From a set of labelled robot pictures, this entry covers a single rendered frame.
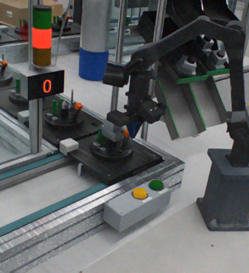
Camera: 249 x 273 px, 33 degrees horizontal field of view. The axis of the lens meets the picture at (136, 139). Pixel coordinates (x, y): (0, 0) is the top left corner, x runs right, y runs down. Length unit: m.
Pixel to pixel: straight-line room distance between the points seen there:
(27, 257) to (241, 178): 0.60
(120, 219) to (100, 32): 1.26
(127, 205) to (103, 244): 0.13
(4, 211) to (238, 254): 0.65
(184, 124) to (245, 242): 0.47
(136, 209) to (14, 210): 0.33
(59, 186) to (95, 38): 1.08
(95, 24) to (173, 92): 0.78
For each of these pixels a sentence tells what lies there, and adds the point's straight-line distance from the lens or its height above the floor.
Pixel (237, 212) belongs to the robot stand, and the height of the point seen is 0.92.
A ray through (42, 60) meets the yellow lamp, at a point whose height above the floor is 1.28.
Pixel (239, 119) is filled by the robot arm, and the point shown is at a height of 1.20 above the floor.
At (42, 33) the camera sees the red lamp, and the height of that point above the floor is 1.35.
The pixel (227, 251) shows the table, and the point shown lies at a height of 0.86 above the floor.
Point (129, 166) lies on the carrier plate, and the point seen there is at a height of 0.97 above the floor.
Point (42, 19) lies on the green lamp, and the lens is 1.15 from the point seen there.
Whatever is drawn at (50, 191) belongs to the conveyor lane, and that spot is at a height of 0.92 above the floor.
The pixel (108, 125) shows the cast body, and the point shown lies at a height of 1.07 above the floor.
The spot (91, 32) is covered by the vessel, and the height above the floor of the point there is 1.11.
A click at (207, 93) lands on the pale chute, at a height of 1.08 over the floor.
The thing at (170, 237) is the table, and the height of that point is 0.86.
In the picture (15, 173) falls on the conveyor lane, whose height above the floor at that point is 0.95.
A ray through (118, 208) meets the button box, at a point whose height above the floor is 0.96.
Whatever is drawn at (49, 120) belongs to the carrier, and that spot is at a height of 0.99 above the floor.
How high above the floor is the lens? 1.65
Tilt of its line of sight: 28 degrees down
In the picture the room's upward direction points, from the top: 7 degrees clockwise
